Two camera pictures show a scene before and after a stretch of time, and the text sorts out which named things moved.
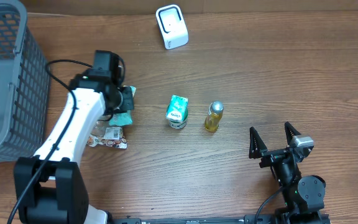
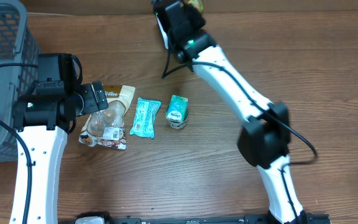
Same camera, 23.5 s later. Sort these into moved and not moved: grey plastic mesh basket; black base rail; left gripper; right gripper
Moved: left gripper; right gripper
Not moved: black base rail; grey plastic mesh basket
